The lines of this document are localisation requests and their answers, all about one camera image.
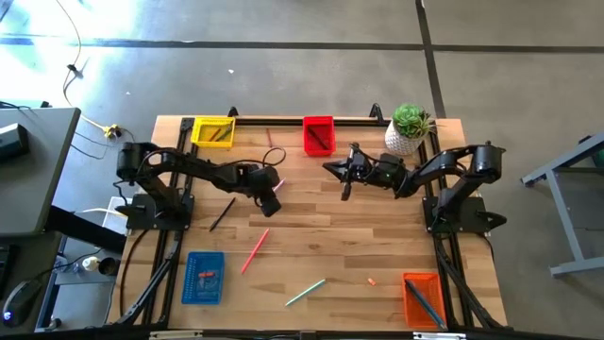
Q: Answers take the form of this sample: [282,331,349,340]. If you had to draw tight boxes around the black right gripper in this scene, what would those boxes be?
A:
[323,144,381,201]

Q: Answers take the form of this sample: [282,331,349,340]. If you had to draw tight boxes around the black pen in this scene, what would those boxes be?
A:
[308,127,330,150]

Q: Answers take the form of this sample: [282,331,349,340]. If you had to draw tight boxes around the red plastic bin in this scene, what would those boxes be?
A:
[302,115,337,158]

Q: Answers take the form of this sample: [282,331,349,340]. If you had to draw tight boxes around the green pencil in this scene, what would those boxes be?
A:
[404,279,445,327]

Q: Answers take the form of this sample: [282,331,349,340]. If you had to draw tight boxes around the blue pencil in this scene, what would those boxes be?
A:
[404,279,447,331]

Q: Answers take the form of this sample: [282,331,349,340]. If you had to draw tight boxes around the dark brown pencil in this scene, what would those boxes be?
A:
[210,197,237,233]

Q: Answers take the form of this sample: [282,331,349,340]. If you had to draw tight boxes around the pinkish red pencil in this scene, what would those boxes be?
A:
[241,228,271,276]

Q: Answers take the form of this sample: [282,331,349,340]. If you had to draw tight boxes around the white pot with succulent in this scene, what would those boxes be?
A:
[384,104,436,157]

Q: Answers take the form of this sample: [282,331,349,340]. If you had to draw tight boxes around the yellow plastic bin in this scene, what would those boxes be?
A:
[190,116,236,149]

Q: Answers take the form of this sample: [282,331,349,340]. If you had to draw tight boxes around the mint green pen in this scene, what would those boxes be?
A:
[284,278,327,308]

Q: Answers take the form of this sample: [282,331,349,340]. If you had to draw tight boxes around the blue plastic bin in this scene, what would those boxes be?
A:
[181,251,226,306]

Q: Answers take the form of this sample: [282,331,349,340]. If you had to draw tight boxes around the orange plastic bin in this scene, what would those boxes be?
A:
[401,272,448,331]

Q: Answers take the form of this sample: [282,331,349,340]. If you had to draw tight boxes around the black round container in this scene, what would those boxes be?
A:
[97,257,122,278]

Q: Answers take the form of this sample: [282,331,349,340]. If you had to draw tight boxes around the black desk base beam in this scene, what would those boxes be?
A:
[44,206,128,256]

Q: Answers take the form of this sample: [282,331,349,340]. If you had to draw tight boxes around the blue grey bench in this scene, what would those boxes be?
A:
[520,133,604,278]

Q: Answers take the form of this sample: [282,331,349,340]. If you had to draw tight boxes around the grey desk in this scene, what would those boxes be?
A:
[0,107,82,237]

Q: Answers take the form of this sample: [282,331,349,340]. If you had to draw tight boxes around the black desktop device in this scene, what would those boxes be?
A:
[0,123,30,162]

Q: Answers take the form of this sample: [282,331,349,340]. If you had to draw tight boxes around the black computer mouse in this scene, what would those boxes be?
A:
[1,279,43,329]

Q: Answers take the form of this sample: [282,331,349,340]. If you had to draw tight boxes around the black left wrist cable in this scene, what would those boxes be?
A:
[260,145,288,167]

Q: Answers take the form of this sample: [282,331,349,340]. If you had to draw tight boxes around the black aluminium frame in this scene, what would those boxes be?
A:
[112,102,509,340]

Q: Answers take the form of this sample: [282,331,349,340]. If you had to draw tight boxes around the white floor cable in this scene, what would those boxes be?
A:
[54,0,114,133]

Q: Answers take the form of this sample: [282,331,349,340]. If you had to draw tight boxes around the silver bracket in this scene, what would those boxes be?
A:
[148,330,204,340]
[412,331,468,340]

